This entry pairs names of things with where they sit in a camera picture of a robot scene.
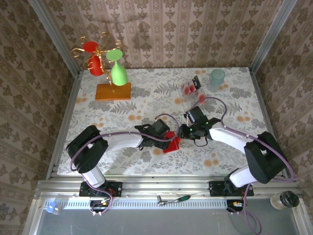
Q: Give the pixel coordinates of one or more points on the teal plastic cup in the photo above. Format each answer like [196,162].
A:
[216,79]

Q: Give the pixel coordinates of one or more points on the red wine glass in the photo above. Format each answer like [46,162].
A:
[95,68]

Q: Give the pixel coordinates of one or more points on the aluminium frame post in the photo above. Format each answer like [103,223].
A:
[55,36]
[271,36]

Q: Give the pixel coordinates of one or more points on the floral patterned table cover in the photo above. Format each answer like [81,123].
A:
[146,80]

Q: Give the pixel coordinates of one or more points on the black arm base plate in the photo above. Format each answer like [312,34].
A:
[215,188]
[117,188]

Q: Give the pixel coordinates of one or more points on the aluminium table side rail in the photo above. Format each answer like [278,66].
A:
[65,122]
[260,98]

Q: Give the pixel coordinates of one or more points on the black card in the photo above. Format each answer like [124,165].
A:
[196,82]

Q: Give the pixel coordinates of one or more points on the blue white small device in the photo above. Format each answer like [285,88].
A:
[51,207]

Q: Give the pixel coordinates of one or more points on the grey metal shelf panel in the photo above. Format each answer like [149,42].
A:
[159,222]

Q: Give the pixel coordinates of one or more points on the green wine glass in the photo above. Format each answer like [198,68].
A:
[119,76]

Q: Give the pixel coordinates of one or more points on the black power connector box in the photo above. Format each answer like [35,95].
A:
[97,204]
[232,204]

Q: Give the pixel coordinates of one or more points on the aluminium front rail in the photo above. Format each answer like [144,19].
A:
[166,186]

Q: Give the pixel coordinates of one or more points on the glass jar black lid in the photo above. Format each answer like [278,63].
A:
[284,199]

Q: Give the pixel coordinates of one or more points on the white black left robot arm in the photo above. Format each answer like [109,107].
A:
[122,142]

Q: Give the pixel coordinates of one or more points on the red rectangular tray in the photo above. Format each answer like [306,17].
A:
[172,144]

